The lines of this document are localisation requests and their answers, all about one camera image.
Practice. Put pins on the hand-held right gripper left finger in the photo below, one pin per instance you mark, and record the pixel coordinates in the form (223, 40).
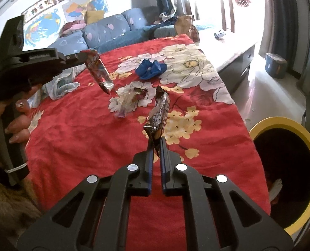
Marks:
(151, 159)

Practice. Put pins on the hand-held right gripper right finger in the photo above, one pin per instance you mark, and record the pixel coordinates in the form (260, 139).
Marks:
(163, 162)

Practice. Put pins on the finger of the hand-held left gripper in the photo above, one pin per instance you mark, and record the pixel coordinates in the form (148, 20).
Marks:
(73, 57)

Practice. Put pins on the red snack wrapper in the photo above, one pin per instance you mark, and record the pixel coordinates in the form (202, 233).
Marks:
(96, 65)

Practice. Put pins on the dark brown snack wrapper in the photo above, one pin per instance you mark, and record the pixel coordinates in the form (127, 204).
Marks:
(157, 115)

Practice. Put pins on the yellow-rimmed black trash bin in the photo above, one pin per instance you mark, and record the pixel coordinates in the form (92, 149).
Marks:
(283, 157)

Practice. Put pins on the person's left forearm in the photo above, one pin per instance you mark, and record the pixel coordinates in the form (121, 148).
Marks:
(11, 209)

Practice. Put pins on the person's left hand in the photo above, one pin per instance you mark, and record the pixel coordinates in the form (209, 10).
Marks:
(20, 132)

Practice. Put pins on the blue floral pillow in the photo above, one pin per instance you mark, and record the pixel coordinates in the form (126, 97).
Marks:
(105, 30)
(68, 41)
(135, 18)

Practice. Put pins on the pink maroon clothing pile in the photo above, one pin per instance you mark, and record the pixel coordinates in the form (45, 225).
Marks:
(71, 27)

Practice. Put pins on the clear plastic bag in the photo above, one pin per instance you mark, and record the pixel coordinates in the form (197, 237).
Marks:
(60, 86)

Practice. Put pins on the world map poster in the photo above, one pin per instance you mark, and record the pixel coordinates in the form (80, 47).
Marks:
(39, 30)

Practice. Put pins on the yellow pillow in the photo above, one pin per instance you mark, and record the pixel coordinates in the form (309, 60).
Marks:
(94, 17)

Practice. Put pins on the colourful country map poster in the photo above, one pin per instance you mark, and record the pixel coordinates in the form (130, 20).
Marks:
(76, 9)

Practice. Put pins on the clear crumpled snack wrapper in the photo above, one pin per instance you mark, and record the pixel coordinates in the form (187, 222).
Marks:
(134, 96)

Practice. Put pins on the red floral blanket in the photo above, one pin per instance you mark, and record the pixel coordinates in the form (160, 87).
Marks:
(79, 141)

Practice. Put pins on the blue crumpled cloth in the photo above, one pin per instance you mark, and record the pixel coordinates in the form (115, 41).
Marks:
(149, 69)

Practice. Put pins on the white blue cloth pile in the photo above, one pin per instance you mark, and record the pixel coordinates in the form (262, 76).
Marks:
(168, 18)

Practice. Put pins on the brown paper bag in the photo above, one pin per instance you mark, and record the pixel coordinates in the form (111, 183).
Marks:
(183, 24)

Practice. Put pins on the grey window cabinet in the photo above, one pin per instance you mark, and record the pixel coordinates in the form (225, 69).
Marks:
(236, 65)

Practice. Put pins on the small blue object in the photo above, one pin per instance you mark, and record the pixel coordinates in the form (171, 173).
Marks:
(219, 34)

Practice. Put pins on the blue lidded bucket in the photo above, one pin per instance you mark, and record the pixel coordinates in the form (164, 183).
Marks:
(274, 66)

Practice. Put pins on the grey curtain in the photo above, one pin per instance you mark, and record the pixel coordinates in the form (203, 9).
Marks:
(285, 18)

